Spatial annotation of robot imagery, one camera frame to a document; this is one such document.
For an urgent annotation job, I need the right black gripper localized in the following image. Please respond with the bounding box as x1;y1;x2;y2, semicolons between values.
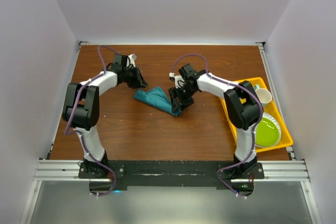
169;84;197;113

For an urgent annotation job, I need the teal cloth napkin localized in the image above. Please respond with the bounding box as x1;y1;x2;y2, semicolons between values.
133;87;182;117

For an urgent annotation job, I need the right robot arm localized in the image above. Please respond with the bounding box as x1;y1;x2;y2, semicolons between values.
169;64;264;178

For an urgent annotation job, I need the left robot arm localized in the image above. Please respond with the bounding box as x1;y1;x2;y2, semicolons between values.
62;54;148;178

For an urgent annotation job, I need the white mug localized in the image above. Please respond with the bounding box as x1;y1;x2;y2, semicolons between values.
254;84;272;107

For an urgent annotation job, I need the green plate white rim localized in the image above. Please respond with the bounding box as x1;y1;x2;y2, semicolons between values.
256;112;282;148

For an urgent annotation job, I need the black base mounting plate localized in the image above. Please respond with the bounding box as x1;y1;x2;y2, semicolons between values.
78;160;265;196

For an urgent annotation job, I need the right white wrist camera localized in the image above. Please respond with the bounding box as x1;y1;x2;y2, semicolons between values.
169;72;185;88

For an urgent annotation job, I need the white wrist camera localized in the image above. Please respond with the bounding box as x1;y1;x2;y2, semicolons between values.
169;72;185;88
128;54;137;66

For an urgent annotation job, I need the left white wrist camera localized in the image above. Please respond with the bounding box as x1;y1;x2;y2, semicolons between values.
128;54;137;66

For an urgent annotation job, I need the aluminium frame rail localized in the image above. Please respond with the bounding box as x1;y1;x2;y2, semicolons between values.
33;160;310;182

